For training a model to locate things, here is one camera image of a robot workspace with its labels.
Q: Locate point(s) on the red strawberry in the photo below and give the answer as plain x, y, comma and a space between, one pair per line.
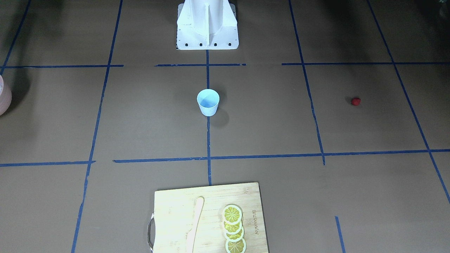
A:
355, 101

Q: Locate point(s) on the light blue paper cup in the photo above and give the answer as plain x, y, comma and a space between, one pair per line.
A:
208, 100

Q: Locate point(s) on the yellow plastic knife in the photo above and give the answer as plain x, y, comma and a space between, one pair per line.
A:
190, 238

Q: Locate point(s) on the bamboo cutting board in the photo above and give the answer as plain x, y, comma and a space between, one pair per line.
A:
172, 218

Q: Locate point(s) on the pink bowl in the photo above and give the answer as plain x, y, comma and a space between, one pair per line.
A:
5, 96

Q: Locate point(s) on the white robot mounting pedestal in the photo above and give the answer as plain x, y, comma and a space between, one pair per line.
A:
207, 25

